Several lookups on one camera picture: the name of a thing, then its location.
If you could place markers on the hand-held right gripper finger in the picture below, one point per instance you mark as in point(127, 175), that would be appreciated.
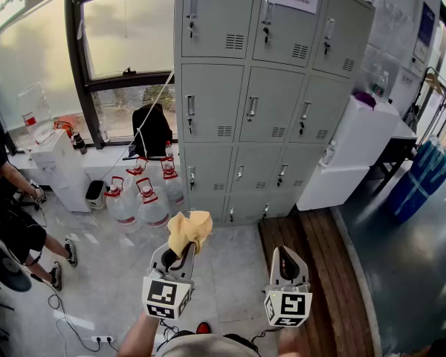
point(278, 273)
point(299, 273)

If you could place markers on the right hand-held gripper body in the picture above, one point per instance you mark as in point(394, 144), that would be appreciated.
point(288, 305)

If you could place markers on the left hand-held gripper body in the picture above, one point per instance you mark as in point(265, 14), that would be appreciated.
point(167, 296)

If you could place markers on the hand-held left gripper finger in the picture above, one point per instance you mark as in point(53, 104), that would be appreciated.
point(160, 260)
point(190, 266)

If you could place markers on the yellow wiping cloth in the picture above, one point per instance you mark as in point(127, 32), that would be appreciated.
point(189, 229)

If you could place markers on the grey metal locker door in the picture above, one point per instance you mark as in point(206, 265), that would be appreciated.
point(275, 99)

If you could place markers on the person's left forearm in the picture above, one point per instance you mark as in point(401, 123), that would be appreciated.
point(137, 337)

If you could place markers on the person's right forearm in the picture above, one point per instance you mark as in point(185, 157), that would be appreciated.
point(291, 342)

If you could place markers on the black keys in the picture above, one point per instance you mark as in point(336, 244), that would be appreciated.
point(266, 35)
point(190, 28)
point(301, 128)
point(326, 47)
point(189, 120)

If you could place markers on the grey metal locker cabinet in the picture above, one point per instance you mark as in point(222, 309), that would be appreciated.
point(208, 32)

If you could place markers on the person's red black shoe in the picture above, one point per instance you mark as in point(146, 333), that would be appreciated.
point(203, 327)

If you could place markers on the wooden slat platform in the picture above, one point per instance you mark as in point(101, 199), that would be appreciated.
point(331, 236)

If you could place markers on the person's beige shirt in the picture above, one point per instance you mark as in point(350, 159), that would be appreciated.
point(208, 348)

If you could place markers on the white power strip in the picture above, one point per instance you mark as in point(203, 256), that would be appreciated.
point(102, 338)

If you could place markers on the low white foam box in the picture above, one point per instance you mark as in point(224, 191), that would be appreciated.
point(331, 188)

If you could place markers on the small white waste bin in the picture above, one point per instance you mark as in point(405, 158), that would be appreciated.
point(94, 195)

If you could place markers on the empty clear plastic bottle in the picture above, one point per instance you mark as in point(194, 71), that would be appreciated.
point(328, 154)

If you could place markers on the white water dispenser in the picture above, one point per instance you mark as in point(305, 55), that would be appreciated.
point(63, 173)

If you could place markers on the black backpack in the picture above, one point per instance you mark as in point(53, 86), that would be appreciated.
point(152, 128)

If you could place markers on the small clear plastic bottle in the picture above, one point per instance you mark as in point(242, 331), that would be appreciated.
point(104, 132)

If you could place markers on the black thermos bottle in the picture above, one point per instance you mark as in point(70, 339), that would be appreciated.
point(80, 143)

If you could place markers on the black framed table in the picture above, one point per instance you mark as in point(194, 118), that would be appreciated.
point(394, 151)

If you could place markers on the dark round stool seat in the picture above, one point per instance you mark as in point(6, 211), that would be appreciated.
point(3, 266)

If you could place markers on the orange pouch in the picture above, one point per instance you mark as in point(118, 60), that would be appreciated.
point(64, 128)

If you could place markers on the purple cloth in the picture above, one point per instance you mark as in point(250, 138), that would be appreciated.
point(365, 99)

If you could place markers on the large clear dispenser jug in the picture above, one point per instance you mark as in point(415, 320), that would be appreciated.
point(35, 106)

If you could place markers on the green label plastic bottle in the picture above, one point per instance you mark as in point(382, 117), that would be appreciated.
point(381, 86)

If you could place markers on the black coat rack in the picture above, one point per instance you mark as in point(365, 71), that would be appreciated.
point(433, 84)

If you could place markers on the black window frame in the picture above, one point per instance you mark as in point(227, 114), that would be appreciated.
point(76, 69)

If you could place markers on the blue wall poster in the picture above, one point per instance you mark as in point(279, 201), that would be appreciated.
point(425, 24)

